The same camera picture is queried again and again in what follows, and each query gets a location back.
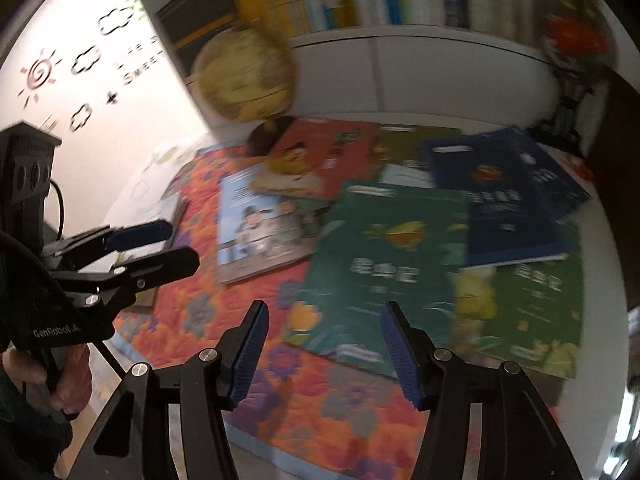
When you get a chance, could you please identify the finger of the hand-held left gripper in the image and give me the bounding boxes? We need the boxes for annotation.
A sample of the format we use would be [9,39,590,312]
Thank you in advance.
[44,218,174,267]
[51,245,202,315]

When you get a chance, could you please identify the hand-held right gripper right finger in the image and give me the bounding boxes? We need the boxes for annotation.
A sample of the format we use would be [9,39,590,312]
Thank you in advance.
[380,301,583,480]

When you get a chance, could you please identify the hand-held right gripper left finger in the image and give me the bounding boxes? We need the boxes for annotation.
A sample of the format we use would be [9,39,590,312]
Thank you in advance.
[60,300,271,480]

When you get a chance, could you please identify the dark green tulip book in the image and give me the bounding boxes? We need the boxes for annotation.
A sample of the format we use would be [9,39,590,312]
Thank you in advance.
[281,181,472,378]

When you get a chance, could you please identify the bright green yellow-flower book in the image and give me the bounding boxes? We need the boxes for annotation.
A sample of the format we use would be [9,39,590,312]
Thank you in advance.
[450,255,586,381]

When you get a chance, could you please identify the olive green moth book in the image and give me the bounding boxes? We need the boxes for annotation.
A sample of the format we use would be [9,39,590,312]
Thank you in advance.
[372,122,463,188]

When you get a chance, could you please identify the navy blue eagle book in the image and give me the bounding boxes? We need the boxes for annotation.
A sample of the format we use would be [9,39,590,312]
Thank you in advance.
[505,127,593,221]

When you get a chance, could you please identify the person's left forearm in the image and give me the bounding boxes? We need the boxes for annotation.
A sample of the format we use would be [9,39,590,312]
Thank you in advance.
[0,375,73,480]

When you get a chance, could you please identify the shelf row of colourful books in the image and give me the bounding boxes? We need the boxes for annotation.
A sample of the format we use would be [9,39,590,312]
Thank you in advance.
[155,0,358,68]

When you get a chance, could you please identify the person's left hand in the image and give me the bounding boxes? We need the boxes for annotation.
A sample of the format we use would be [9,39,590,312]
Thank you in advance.
[2,344,94,416]

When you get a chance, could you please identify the orange floral quilted mat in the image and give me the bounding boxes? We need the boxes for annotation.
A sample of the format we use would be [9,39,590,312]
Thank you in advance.
[112,145,566,476]

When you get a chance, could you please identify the light blue poets book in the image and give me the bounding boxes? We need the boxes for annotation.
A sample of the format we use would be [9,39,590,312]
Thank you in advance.
[215,170,331,286]

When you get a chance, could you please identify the navy blue orange-figure book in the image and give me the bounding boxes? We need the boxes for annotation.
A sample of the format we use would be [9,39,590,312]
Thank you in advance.
[422,127,571,268]

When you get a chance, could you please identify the antique beige globe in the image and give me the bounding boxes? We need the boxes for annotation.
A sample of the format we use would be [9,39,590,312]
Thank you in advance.
[192,27,298,156]

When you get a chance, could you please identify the orange-red scholar book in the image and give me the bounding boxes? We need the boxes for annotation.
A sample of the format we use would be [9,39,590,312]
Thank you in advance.
[247,117,383,201]

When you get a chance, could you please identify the brown wooden cabinet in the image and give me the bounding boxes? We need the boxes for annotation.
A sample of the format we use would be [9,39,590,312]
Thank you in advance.
[582,62,640,311]

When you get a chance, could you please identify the white bookshelf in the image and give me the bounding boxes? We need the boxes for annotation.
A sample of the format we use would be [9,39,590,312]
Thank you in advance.
[122,0,621,126]

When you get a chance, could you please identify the round flower fan on stand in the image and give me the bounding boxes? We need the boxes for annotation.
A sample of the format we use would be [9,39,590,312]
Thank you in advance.
[527,0,618,133]

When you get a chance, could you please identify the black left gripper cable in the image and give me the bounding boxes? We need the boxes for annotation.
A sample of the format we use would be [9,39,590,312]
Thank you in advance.
[0,180,128,413]

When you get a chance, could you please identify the black wall decals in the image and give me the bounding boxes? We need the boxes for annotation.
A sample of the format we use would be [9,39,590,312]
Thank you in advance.
[17,0,168,133]

